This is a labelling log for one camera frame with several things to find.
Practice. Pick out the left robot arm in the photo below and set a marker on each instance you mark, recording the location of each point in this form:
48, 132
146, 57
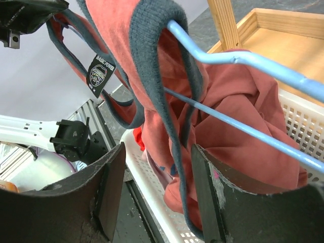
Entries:
72, 139

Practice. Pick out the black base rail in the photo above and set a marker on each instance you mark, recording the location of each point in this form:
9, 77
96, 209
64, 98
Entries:
135, 222

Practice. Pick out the rust red tank top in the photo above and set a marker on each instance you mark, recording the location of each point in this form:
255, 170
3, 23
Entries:
125, 53

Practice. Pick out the white plastic basket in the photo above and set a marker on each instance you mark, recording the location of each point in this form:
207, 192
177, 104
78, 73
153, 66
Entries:
304, 121

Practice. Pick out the mauve pink tank top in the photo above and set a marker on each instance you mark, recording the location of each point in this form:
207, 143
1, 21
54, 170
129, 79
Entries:
163, 177

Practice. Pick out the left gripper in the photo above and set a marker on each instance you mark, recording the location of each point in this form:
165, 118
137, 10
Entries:
26, 17

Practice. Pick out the light blue hanger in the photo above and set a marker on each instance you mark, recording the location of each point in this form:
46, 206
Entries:
267, 66

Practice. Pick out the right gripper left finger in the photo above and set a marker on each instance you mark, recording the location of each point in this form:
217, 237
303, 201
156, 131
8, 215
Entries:
80, 208

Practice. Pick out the wooden clothes rack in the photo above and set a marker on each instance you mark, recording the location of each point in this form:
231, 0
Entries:
293, 39

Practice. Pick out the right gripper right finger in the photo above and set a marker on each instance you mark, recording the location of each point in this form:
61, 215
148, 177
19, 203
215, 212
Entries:
237, 208

